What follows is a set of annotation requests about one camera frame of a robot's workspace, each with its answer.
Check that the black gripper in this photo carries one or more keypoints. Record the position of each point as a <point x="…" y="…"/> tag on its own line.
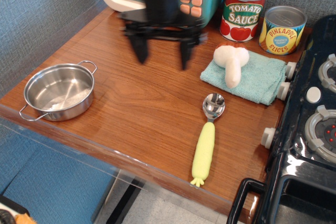
<point x="163" y="20"/>

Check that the small stainless steel pot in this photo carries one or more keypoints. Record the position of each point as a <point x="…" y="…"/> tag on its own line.
<point x="60" y="92"/>

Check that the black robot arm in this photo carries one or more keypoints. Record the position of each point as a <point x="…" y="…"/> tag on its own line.
<point x="162" y="20"/>

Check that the plush white mushroom toy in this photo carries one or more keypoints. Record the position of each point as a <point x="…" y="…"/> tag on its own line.
<point x="231" y="56"/>

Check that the tomato sauce can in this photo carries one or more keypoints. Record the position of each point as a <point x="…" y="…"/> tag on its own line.
<point x="240" y="19"/>

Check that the teal folded cloth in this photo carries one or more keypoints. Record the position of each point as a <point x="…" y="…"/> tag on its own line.
<point x="260" y="80"/>

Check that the pineapple slices can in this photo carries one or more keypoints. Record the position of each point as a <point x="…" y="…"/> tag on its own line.
<point x="282" y="29"/>

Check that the black table leg base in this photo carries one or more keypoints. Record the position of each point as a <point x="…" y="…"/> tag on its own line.
<point x="126" y="201"/>

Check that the black toy stove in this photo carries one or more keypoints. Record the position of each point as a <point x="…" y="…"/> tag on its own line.
<point x="300" y="171"/>

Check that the orange fuzzy object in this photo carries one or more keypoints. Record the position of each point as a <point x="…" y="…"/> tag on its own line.
<point x="8" y="218"/>

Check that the spoon with yellow-green handle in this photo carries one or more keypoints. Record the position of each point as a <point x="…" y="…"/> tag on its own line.
<point x="213" y="107"/>

